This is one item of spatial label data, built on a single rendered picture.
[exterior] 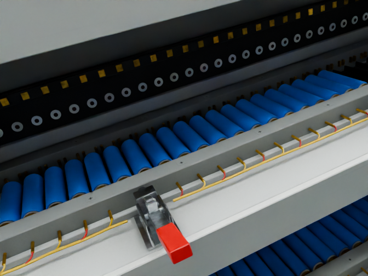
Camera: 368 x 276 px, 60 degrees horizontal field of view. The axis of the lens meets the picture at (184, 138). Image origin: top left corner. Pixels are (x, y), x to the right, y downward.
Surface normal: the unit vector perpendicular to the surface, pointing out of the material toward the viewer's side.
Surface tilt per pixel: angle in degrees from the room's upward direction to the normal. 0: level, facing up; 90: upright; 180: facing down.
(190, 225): 19
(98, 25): 109
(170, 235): 1
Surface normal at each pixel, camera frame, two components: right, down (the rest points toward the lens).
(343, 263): -0.18, -0.85
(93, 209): 0.38, 0.40
